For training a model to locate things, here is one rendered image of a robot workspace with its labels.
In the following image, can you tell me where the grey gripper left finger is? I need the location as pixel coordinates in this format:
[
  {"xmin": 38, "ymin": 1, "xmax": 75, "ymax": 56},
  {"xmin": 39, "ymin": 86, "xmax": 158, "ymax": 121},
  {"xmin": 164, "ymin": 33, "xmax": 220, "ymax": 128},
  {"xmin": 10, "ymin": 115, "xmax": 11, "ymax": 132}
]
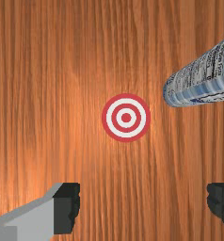
[{"xmin": 0, "ymin": 182, "xmax": 81, "ymax": 241}]

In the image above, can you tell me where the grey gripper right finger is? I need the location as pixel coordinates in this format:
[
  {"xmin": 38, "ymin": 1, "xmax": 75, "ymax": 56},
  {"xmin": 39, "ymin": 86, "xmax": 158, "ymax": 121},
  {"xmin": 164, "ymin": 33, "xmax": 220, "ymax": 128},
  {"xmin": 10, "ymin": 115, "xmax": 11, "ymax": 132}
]
[{"xmin": 206, "ymin": 182, "xmax": 224, "ymax": 232}]

